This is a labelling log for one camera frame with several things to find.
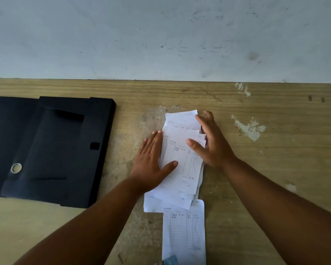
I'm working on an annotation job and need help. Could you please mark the person's left hand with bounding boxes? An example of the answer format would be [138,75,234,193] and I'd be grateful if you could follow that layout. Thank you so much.
[129,130,179,194]

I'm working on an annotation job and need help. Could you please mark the person's right hand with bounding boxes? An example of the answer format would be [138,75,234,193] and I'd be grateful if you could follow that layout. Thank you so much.
[186,110,238,172]

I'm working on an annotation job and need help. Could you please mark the pile of white paper receipts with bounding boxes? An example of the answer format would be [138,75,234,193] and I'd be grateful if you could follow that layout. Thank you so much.
[143,110,207,213]

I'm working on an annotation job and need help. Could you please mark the person's left forearm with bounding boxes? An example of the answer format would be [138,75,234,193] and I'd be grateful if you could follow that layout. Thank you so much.
[13,176,153,265]

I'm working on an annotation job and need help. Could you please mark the person's right forearm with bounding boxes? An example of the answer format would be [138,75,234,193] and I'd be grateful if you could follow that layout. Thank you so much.
[223,156,331,265]

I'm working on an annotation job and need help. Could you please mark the single white receipt sheet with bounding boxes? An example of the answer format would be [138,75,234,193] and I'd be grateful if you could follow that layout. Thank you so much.
[162,199,206,265]

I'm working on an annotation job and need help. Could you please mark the black plastic file box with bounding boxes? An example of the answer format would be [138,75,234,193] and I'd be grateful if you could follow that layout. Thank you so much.
[0,96,117,209]

